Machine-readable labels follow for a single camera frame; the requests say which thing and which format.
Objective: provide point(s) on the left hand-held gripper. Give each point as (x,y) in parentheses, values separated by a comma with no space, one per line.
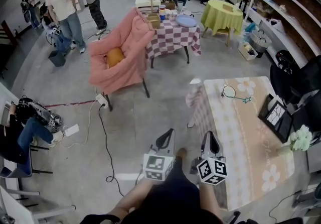
(155,166)

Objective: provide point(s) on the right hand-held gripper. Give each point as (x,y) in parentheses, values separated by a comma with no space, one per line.
(213,171)

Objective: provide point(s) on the clear glass beaker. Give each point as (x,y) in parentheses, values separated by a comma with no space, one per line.
(228,91)

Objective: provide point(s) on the person's right forearm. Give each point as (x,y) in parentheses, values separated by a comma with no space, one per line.
(209,200)

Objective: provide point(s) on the person's left forearm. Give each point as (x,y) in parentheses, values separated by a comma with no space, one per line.
(130,198)

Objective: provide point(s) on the person's brown shoe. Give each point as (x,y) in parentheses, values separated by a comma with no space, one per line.
(181,152)

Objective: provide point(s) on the peach floral tablecloth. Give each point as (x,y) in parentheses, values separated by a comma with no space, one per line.
(240,142)

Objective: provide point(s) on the person's dark clothing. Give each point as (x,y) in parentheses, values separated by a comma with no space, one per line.
(175,193)

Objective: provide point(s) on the black tray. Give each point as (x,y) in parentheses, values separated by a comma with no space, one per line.
(262,110)

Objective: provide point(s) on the black framed picture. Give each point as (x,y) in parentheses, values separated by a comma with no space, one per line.
(274,115)

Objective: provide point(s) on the white power strip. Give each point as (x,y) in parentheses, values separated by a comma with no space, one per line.
(101,100)

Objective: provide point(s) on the vase of white flowers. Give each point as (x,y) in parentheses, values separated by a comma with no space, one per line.
(301,140)

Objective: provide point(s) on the orange cushion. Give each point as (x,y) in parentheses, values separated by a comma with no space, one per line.
(115,57)

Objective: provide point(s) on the white storage bin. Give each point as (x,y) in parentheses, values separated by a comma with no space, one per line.
(247,51)

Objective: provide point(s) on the checkered tablecloth table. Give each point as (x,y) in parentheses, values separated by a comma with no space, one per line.
(170,39)

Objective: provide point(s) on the black chair with armrests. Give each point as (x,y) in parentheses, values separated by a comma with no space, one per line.
(311,112)

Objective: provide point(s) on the pink covered armchair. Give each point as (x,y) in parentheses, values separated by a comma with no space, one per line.
(130,42)

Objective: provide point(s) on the black bag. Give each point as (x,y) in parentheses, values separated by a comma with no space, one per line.
(284,61)

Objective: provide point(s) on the black mesh office chair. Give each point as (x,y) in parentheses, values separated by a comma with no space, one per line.
(301,77)

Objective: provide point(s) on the grey woven basket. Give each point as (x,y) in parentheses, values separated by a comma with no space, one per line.
(260,42)

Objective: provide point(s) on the yellow wooden bucket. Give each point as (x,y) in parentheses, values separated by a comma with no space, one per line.
(153,20)

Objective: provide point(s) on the pale blue plate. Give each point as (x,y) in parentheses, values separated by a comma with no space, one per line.
(186,20)

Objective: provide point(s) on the green tablecloth round table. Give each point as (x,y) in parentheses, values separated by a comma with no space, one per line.
(220,17)

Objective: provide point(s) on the dark grey bin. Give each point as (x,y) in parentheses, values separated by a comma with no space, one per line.
(57,57)

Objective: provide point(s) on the white plastic bag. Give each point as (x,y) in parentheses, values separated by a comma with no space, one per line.
(276,24)

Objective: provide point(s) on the wicker basket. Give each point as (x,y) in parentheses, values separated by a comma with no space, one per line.
(168,4)

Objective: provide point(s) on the small wooden box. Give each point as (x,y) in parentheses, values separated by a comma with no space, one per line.
(227,7)

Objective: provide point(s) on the cream box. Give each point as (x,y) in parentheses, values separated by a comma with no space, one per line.
(148,2)

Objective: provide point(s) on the grey blue chair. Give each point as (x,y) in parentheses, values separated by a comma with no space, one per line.
(23,167)

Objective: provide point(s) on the white shelving unit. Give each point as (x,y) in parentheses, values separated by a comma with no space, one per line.
(297,27)

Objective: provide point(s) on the white desk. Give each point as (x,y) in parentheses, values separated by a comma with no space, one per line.
(17,210)

